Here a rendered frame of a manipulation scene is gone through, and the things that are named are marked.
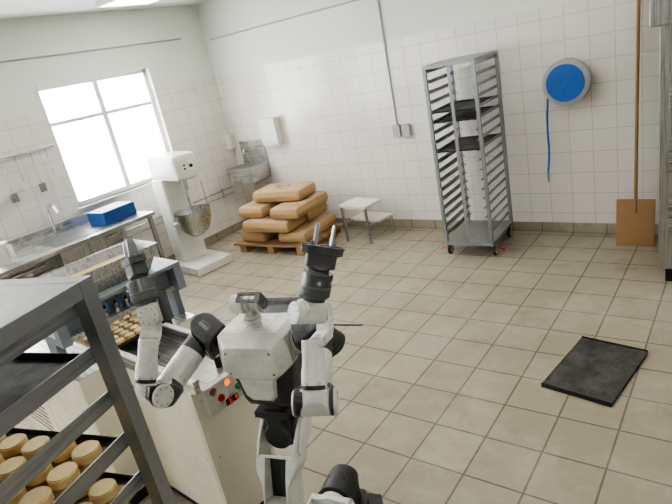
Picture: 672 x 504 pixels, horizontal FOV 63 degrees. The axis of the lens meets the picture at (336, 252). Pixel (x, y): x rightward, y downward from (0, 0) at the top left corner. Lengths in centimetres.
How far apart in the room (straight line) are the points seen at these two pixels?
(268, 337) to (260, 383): 18
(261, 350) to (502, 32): 443
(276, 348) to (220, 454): 103
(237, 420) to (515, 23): 429
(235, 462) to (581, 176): 416
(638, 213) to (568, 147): 87
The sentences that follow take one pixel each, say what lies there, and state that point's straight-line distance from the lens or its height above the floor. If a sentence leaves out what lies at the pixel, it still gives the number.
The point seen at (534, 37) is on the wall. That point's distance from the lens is 559.
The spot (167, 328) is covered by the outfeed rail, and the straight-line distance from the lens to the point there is 311.
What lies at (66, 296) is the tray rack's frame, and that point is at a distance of 97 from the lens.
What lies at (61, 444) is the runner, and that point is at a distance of 103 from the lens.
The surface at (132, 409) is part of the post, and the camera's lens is 109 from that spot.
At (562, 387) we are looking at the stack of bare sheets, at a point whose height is 2.
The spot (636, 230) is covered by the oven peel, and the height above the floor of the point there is 14.
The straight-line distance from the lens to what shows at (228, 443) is 274.
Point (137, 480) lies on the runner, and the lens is 117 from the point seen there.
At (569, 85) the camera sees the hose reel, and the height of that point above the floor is 143.
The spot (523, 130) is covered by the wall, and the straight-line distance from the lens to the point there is 574.
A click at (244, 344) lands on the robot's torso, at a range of 185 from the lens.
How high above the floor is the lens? 208
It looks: 20 degrees down
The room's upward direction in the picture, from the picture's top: 12 degrees counter-clockwise
